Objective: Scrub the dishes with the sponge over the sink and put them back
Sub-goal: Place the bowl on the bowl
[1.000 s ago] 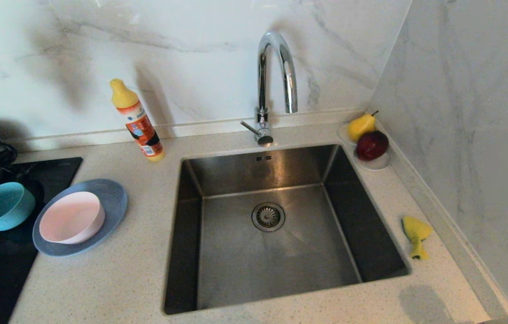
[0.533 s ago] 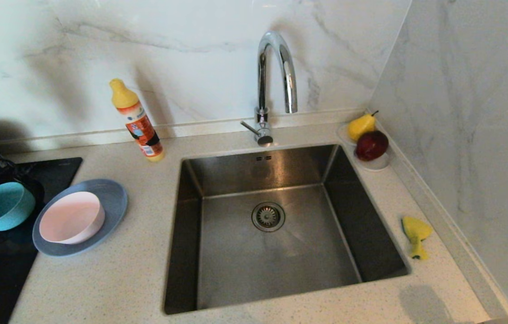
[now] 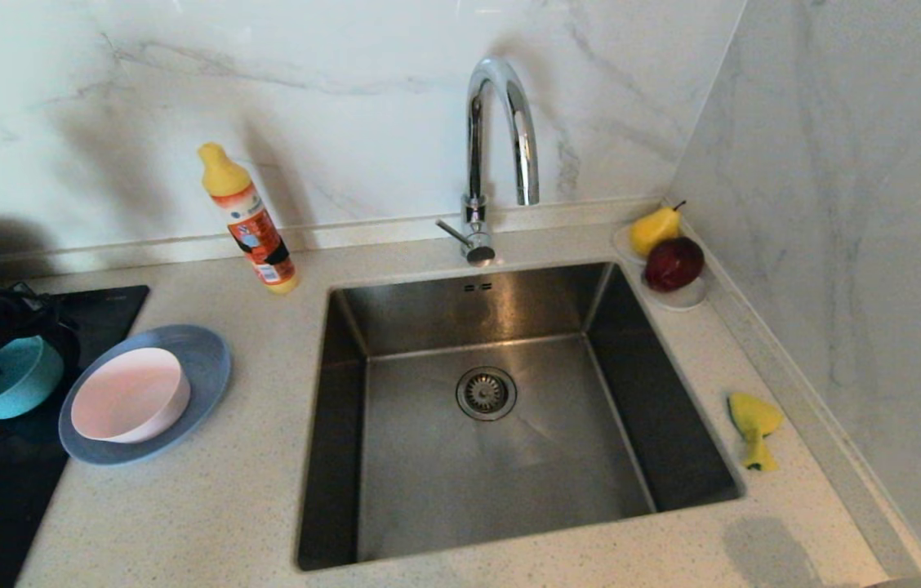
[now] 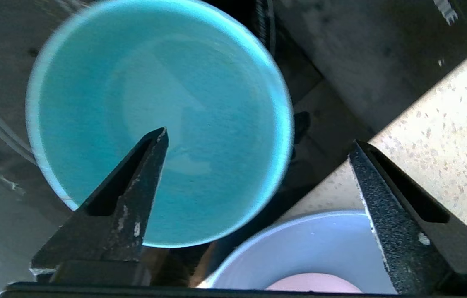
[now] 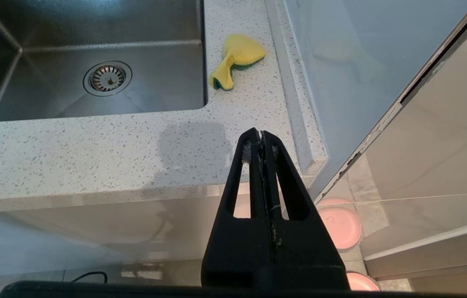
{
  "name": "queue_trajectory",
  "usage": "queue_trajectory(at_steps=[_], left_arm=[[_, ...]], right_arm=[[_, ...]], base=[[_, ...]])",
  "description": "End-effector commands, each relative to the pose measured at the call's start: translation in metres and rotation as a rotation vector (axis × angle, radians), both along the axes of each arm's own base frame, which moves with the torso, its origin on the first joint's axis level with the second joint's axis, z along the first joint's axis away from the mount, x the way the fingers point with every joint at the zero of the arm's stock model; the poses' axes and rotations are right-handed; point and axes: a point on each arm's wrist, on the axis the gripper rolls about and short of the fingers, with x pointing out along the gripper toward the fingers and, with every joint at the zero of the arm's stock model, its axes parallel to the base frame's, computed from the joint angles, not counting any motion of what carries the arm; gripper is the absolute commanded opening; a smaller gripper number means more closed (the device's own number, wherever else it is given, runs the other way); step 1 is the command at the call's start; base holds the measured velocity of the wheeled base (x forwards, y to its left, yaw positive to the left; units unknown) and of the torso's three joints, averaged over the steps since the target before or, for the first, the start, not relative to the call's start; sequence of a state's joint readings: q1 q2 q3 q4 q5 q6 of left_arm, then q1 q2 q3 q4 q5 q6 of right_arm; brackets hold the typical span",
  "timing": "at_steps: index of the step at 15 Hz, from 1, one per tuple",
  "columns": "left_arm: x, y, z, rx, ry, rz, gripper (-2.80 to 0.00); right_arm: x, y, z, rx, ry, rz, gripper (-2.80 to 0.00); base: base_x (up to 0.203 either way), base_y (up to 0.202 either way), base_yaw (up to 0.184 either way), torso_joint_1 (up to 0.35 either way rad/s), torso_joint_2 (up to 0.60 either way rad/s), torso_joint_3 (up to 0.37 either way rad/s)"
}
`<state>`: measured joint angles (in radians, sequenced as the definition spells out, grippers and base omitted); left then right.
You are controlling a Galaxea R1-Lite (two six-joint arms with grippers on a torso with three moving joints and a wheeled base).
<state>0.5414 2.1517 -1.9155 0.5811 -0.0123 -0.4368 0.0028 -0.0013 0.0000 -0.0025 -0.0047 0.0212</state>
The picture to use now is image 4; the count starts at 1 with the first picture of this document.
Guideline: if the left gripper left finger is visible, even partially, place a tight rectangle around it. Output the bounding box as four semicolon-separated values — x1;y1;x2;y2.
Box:
31;127;169;286

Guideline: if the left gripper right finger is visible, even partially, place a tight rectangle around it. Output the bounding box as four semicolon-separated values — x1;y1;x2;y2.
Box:
348;140;467;295

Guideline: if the small pale pink plate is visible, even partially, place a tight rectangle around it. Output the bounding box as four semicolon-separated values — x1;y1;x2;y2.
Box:
198;210;397;291

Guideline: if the teal bowl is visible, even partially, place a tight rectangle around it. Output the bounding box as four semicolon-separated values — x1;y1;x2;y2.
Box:
26;0;294;248

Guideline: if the black induction cooktop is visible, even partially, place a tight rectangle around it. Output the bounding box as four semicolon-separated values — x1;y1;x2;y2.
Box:
0;0;467;290

